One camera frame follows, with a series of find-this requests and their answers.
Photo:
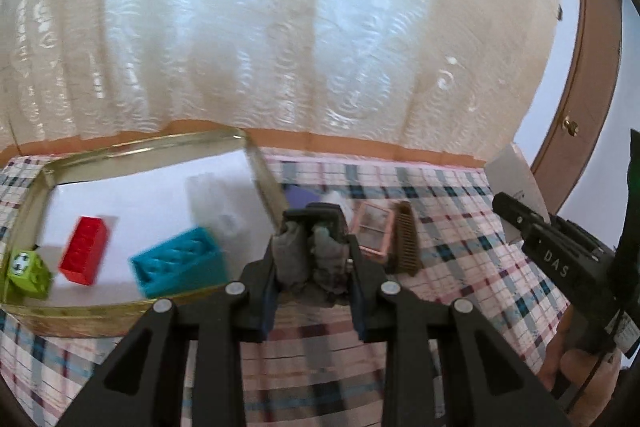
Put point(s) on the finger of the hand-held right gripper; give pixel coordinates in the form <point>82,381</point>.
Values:
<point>520,217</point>

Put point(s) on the gold rectangular tin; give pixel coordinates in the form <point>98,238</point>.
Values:
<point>65,322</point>

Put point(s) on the person's right hand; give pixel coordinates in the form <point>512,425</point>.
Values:
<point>575,377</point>

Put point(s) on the pink box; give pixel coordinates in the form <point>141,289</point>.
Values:
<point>371,232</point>

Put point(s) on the red building block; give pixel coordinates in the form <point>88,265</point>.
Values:
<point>84,252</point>

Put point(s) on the white paper sheet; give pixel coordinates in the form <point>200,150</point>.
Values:
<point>150,197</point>

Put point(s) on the brown comb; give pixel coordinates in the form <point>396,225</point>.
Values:
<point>404,242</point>

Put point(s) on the plaid tablecloth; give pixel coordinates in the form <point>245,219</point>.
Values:
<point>450,217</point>

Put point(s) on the purple box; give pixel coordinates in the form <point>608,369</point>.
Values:
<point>301,199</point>

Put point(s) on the white box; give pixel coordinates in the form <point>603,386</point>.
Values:
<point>515,182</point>

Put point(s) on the blue building block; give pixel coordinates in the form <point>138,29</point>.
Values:
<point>180,264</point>

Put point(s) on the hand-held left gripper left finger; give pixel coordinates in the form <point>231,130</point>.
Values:
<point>267,307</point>

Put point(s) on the cream lace curtain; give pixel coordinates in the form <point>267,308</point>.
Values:
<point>300,32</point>

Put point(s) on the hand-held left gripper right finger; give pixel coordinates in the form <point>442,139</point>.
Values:
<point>357,307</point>

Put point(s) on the green building block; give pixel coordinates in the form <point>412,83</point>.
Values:
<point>30,274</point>

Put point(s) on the brown wooden door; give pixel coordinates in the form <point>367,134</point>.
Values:
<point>585,82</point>

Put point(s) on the brass door knob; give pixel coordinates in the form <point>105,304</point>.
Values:
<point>570,125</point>

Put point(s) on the black grey toy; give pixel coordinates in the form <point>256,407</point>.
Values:
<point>295,252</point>

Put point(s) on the wall hook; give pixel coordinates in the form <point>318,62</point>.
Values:
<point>560,13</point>

